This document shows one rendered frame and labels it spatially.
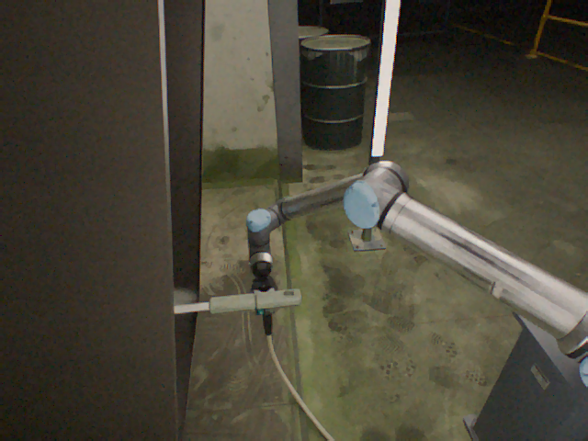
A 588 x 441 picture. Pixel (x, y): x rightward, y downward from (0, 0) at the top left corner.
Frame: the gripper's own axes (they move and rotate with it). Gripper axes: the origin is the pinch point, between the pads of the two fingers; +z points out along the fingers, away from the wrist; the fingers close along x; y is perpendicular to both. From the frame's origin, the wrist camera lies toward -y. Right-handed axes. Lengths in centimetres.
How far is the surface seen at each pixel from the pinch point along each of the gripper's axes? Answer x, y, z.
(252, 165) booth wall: -3, 45, -168
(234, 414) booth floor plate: 15, 46, 14
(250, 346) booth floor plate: 8, 48, -16
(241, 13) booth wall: -3, -57, -175
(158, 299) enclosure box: 16, -62, 43
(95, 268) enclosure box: 22, -69, 42
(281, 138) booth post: -26, 23, -168
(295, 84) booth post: -36, -15, -170
